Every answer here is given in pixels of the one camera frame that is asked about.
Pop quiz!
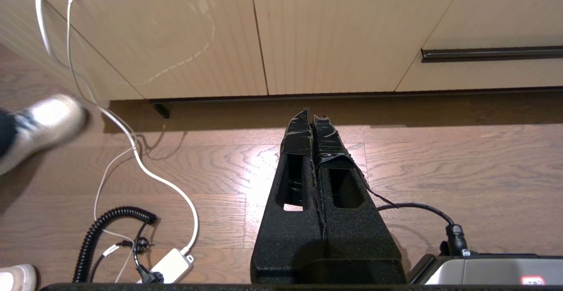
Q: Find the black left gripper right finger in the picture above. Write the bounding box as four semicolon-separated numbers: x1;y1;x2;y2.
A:
312;114;407;284

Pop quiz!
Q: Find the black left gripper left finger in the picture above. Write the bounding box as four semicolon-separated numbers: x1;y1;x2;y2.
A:
250;108;329;284

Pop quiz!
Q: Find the white cabinet drawer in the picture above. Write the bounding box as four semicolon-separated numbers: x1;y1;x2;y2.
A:
395;0;563;93

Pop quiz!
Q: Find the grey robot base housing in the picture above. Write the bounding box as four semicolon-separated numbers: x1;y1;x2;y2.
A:
407;254;563;285

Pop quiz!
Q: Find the cream ribbed sideboard cabinet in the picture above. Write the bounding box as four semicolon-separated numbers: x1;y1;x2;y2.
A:
0;0;563;119

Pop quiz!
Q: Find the white power adapter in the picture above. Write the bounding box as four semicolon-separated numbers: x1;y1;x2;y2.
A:
137;248;195;284

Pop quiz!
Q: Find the white sneaker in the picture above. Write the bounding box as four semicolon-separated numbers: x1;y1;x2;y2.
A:
0;93;89;176

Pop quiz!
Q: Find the white round object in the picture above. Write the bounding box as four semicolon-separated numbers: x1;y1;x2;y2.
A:
0;264;38;291

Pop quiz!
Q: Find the dark trouser leg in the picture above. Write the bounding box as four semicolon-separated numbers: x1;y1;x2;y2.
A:
0;110;18;157

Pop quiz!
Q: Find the thick white charging cable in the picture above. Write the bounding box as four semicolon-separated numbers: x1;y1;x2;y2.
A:
36;0;199;256

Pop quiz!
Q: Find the black looped cable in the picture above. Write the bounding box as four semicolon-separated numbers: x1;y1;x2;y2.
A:
377;202;469;257

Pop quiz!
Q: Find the black plug cable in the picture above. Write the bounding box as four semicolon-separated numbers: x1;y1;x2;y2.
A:
88;234;165;284

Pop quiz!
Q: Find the black coiled cable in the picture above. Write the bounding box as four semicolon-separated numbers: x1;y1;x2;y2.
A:
72;206;158;283

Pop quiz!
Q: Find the thin white charging cable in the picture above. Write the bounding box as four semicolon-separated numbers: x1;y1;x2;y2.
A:
66;0;146;283

